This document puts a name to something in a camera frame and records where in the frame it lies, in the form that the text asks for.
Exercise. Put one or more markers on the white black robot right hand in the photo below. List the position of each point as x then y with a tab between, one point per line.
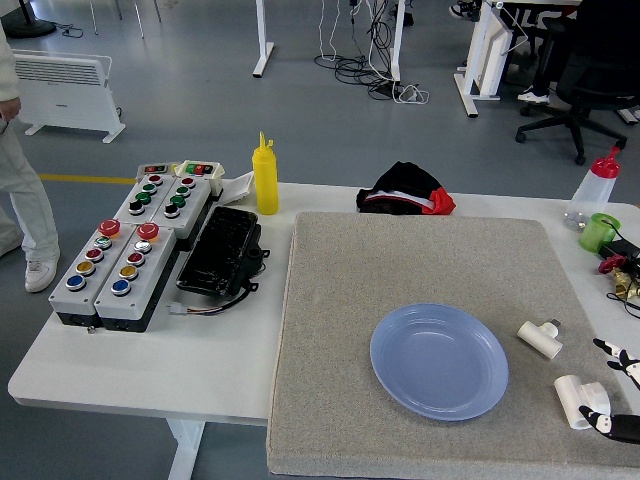
620	427

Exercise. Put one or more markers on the large white pipe tee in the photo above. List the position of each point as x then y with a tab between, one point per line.
567	395

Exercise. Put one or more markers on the small white pipe tee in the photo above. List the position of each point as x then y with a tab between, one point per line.
537	337

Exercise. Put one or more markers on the blue plastic plate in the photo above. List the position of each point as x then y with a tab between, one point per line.
430	365

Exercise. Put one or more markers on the black box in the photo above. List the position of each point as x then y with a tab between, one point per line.
622	246

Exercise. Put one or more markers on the green plastic cup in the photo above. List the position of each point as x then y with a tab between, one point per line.
595	235

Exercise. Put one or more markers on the clear red-capped squeeze bottle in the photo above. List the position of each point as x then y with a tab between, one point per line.
592	195

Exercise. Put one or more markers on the grey-brown mat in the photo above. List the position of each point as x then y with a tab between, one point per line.
400	260

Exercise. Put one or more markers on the black red cloth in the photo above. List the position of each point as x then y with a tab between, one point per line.
400	192

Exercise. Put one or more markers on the black office chair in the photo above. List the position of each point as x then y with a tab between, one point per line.
580	85

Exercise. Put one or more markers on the white desk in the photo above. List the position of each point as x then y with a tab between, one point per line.
487	60

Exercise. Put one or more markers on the seated person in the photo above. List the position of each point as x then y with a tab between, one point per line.
610	30

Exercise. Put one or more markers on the yellow squeeze bottle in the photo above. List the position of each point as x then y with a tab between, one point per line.
265	185

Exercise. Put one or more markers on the black plastic housing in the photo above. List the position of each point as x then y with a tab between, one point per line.
215	250

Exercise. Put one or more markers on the white desk leg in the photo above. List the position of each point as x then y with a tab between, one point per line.
396	45
262	50

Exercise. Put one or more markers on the white plastic cover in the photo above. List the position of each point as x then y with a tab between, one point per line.
239	187

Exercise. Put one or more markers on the white table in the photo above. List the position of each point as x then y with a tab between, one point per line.
150	370

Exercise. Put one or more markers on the grey four-button control box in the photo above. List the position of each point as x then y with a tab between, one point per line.
142	198
177	201

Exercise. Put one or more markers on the white panel heater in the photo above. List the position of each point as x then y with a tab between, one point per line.
65	100

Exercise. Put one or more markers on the black round stand base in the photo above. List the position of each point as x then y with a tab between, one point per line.
30	27

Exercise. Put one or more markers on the white red-green switch box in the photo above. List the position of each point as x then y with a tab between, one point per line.
200	169

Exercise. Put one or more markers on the small grey switch box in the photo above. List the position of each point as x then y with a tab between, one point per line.
155	169

